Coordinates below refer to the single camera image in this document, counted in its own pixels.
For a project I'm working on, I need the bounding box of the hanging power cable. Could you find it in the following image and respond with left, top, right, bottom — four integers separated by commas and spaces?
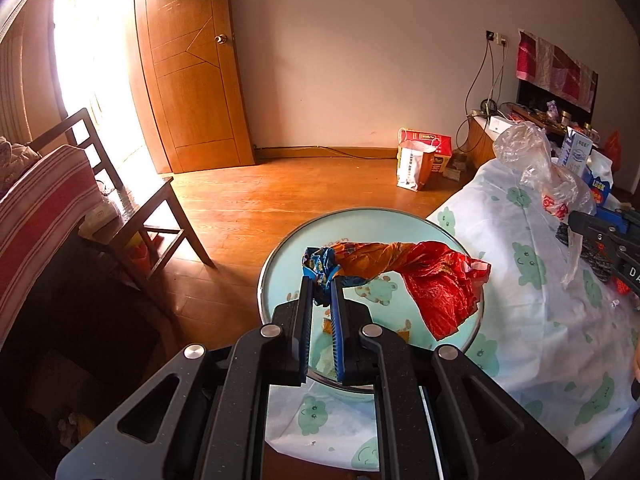
465, 40, 493, 117
487, 44, 506, 103

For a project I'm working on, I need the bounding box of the wooden door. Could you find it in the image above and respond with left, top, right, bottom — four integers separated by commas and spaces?
131, 0, 257, 175

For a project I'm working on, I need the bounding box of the blue drink carton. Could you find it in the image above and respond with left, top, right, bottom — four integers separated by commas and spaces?
582, 152, 615, 208

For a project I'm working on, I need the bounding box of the heap of clothes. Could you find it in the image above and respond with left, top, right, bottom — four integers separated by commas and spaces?
0, 136, 41, 181

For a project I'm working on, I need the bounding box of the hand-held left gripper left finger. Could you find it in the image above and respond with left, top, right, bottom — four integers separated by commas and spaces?
55, 276, 316, 480

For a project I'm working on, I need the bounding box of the cloth-covered television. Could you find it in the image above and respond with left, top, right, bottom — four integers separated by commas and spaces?
516, 29, 599, 113

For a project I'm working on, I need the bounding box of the wooden side cabinet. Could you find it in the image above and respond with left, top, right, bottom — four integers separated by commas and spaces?
467, 115, 501, 168

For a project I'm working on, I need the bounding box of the white paper bag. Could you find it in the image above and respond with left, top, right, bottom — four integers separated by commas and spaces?
396, 140, 436, 192

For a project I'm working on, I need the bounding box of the red striped blanket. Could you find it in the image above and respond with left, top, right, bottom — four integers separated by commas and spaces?
0, 144, 103, 346

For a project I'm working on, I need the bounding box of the red gift box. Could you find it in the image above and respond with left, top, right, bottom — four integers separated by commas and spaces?
398, 128, 453, 173

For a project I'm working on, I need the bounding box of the red orange plastic bag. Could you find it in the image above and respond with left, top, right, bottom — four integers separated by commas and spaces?
300, 240, 492, 342

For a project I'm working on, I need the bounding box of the frog print tablecloth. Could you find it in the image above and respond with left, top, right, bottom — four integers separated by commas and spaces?
265, 157, 640, 476

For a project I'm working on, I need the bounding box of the dark grey ribbed cloth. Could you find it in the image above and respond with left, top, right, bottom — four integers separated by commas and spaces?
556, 222, 618, 286

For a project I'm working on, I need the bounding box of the white box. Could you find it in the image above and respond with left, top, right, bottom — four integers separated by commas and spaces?
487, 116, 521, 135

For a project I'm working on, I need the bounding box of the striped curtain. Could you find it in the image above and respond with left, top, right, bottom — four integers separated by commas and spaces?
0, 10, 36, 146

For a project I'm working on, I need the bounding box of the light blue cartoon basin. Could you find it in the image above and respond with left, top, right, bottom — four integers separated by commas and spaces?
256, 207, 487, 403

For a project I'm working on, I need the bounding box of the white tissue packet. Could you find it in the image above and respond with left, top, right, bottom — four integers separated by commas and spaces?
80, 202, 121, 238

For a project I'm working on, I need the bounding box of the dark shelf unit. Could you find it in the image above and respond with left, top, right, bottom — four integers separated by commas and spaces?
516, 80, 598, 133

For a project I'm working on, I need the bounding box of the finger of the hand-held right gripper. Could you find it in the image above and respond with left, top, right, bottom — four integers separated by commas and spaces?
569, 211, 632, 267

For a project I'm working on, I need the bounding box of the white milk carton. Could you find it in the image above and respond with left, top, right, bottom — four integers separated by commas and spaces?
559, 127, 593, 176

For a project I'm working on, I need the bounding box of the dark wooden chair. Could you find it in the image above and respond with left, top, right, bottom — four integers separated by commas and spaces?
27, 107, 217, 306

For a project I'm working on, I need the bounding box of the clear plastic bag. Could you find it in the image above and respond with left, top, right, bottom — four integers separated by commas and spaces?
492, 121, 598, 288

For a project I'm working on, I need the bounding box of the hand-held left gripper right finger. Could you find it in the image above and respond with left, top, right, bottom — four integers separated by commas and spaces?
327, 276, 586, 480

